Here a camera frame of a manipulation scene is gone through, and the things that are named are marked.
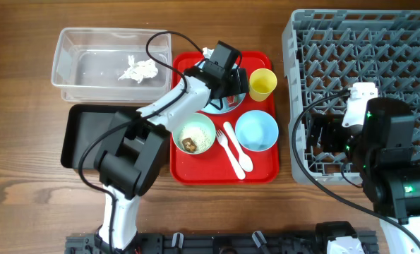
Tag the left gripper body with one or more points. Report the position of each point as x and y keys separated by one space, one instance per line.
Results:
x=233 y=82

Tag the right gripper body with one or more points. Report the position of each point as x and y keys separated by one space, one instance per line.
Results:
x=336 y=138

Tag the red snack wrapper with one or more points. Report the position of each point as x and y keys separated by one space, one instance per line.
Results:
x=232 y=100

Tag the light blue plate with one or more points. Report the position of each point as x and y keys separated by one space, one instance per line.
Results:
x=227 y=105

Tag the yellow plastic cup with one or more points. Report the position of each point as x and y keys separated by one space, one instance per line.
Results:
x=262 y=83

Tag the green bowl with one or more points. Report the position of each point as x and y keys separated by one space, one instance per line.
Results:
x=196 y=119

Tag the light blue bowl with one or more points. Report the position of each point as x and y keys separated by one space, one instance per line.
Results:
x=256 y=130

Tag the white rice pile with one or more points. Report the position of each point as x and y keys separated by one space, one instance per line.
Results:
x=198 y=135

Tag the white tissue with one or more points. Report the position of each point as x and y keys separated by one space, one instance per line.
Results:
x=139 y=70

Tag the brown food chunk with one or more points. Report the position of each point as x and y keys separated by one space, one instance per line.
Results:
x=189 y=145

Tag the white plastic spoon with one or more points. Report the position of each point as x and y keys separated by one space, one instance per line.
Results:
x=244 y=160

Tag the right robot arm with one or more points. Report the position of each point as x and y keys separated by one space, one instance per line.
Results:
x=380 y=147

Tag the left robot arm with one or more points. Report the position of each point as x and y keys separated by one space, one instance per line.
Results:
x=148 y=129

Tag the grey dishwasher rack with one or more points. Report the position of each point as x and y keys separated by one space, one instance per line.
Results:
x=327 y=50

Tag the white plastic fork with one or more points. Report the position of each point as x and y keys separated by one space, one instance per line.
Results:
x=223 y=141

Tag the red serving tray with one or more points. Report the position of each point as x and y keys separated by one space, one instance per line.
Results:
x=213 y=166

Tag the clear plastic bin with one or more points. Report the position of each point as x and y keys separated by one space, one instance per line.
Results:
x=90 y=65

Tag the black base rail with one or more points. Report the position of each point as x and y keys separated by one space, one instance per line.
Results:
x=300 y=242

